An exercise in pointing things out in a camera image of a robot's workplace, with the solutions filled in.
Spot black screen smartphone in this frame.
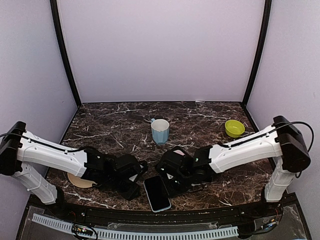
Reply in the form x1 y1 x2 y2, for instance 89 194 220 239
143 175 172 212

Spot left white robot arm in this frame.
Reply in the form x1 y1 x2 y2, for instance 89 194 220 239
0 121 143 218

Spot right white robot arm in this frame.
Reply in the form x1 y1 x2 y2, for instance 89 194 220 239
155 115 311 217

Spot pink phone case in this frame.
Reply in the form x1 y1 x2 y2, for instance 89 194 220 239
173 149 186 156

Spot beige round plate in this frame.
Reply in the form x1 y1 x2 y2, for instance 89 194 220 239
67 172 95 189

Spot blue ceramic mug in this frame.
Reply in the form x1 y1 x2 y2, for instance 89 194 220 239
150 118 170 145

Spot lime green bowl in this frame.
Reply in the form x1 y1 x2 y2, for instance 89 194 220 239
224 119 246 138

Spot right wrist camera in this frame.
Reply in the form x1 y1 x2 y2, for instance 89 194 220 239
155 146 193 178

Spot black front rail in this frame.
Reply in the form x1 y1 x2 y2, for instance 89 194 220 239
65 202 283 225

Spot white slotted cable duct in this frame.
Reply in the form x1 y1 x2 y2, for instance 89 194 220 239
31 213 239 240

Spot left black frame post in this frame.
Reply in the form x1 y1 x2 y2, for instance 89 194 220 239
49 0 82 108

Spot black frame post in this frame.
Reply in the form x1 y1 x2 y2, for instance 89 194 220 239
241 0 272 108
49 0 82 108

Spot right black frame post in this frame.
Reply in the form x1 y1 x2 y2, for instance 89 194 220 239
241 0 272 108

